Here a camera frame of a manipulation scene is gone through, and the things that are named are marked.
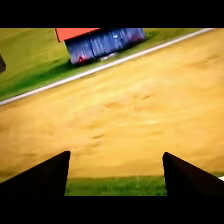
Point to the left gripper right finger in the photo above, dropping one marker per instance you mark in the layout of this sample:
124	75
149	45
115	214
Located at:
186	180

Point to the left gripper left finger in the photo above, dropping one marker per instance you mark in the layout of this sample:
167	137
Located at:
46	176

